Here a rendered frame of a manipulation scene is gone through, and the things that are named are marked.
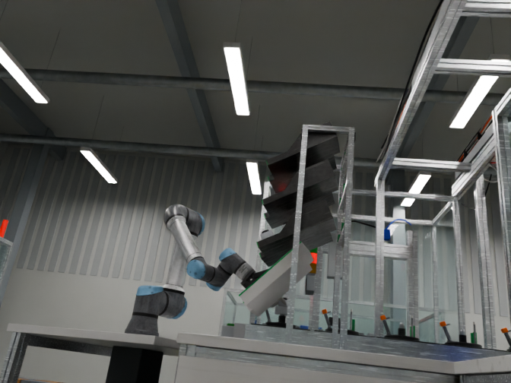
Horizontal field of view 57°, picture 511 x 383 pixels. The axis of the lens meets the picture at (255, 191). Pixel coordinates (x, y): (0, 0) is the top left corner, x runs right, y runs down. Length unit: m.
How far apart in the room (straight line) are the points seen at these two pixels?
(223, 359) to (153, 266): 9.52
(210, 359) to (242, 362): 0.09
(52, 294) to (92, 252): 1.21
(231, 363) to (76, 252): 10.30
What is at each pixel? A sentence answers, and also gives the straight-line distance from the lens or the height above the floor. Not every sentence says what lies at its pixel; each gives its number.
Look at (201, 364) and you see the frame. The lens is 1.34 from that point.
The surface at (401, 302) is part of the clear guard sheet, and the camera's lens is 3.53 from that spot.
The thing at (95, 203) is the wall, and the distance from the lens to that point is 11.78.
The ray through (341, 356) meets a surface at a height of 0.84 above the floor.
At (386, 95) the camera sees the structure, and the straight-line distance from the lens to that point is 7.45.
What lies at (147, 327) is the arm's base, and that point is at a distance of 2.19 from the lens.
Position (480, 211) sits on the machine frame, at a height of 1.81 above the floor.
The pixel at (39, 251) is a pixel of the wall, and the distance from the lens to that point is 11.94.
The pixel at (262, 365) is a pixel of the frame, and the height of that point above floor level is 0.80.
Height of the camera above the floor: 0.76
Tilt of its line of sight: 22 degrees up
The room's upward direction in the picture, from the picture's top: 7 degrees clockwise
